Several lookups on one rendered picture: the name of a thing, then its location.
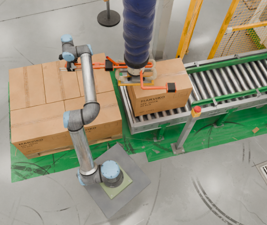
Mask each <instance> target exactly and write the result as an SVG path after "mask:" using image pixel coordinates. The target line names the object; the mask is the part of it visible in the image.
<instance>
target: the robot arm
mask: <svg viewBox="0 0 267 225"><path fill-rule="evenodd" d="M61 42H62V54H60V55H59V60H62V59H64V60H65V61H68V63H69V67H70V69H71V70H72V69H75V68H76V66H74V64H73V63H71V62H74V63H78V61H77V60H78V58H79V57H80V59H81V69H82V78H83V86H84V95H85V104H84V105H83V107H84V108H83V109H77V110H71V111H66V112H64V114H63V124H64V128H68V130H69V133H70V136H71V139H72V142H73V145H74V148H75V151H76V154H77V157H78V161H79V164H80V167H79V169H78V172H77V173H78V179H79V182H80V184H81V185H90V184H96V183H102V182H104V184H105V185H106V186H108V187H110V188H116V187H118V186H120V185H121V184H122V182H123V179H124V175H123V172H122V170H121V169H120V168H119V165H118V164H117V163H116V162H115V161H112V160H108V161H105V162H104V163H103V164H100V165H97V164H96V163H95V162H94V161H93V157H92V154H91V151H90V147H89V143H88V139H87V136H86V133H85V129H84V125H87V124H90V123H91V122H93V121H94V120H95V119H96V117H97V116H98V114H99V111H100V104H99V103H98V102H97V96H96V89H95V81H94V75H93V65H92V56H93V52H92V48H91V45H90V44H86V45H81V46H74V43H73V39H72V36H71V35H70V34H64V35H62V36H61Z"/></svg>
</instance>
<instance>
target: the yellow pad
mask: <svg viewBox="0 0 267 225"><path fill-rule="evenodd" d="M122 77H124V78H125V81H124V82H122V81H119V80H118V85H119V86H140V82H132V76H122ZM148 77H150V76H143V85H154V80H151V81H148V80H147V78H148Z"/></svg>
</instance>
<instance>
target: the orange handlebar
mask: <svg viewBox="0 0 267 225"><path fill-rule="evenodd" d="M117 64H125V63H124V62H117ZM148 64H151V65H146V66H145V68H151V67H153V63H152V62H148ZM79 65H81V63H76V66H79ZM92 65H94V66H93V69H100V68H104V66H100V65H104V62H102V63H100V62H94V63H92ZM114 68H127V66H114ZM140 85H141V89H142V90H152V89H166V86H159V87H144V86H143V74H142V70H141V72H140Z"/></svg>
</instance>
